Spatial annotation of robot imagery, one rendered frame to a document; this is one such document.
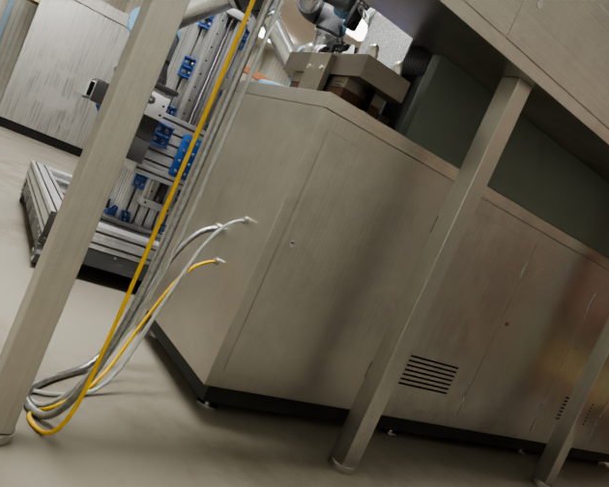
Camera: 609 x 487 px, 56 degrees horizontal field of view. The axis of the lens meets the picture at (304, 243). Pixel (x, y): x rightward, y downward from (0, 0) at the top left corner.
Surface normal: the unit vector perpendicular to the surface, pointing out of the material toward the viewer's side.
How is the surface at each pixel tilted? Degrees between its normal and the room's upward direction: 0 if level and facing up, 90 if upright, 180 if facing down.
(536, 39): 90
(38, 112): 90
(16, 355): 90
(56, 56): 90
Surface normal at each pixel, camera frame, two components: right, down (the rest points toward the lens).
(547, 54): 0.51, 0.29
